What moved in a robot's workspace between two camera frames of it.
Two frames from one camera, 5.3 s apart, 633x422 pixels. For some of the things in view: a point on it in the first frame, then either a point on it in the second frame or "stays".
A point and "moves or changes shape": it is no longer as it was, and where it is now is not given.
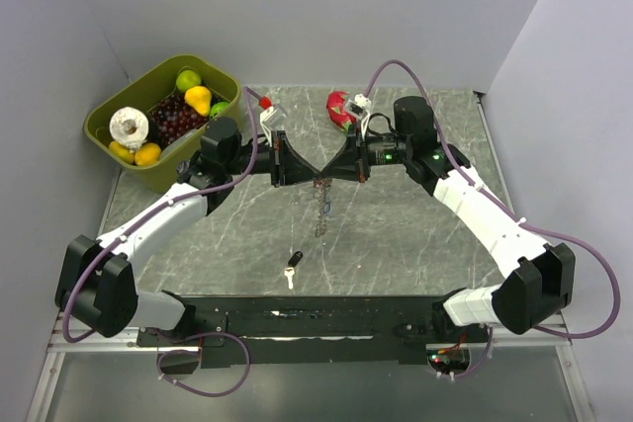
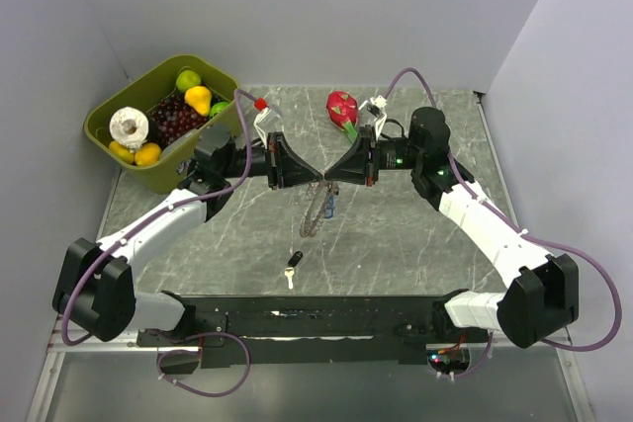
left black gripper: [286, 164] stays
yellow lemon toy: [121, 151] stays
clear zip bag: [323, 204] moves or changes shape
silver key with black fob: [290, 270] stays
